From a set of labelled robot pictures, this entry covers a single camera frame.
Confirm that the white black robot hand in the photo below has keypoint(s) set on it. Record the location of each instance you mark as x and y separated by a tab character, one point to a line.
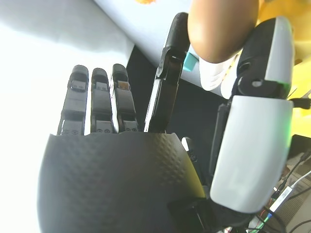
116	184

